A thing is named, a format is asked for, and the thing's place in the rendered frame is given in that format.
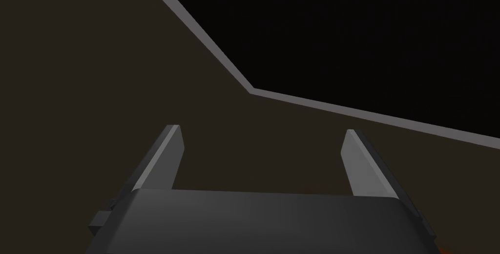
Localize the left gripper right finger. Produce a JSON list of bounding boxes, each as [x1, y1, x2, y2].
[[340, 129, 410, 201]]

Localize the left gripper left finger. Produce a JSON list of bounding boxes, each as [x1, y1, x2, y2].
[[124, 125, 185, 194]]

